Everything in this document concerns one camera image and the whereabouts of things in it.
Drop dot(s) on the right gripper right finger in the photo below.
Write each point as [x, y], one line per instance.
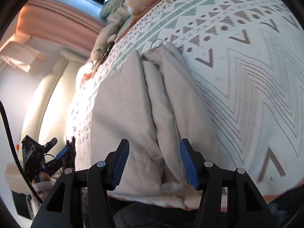
[246, 206]

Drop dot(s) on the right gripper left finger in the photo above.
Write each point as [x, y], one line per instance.
[63, 205]

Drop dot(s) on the beige large jacket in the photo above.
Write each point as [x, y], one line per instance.
[153, 102]

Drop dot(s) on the person's left hand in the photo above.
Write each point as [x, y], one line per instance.
[43, 186]

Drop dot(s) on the cream padded headboard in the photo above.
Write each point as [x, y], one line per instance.
[47, 113]

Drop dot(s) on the pink curtain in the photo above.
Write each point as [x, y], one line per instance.
[58, 22]

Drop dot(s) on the beige plush toy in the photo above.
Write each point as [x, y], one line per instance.
[105, 38]

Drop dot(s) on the patterned white bed blanket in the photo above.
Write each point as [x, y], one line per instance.
[246, 59]

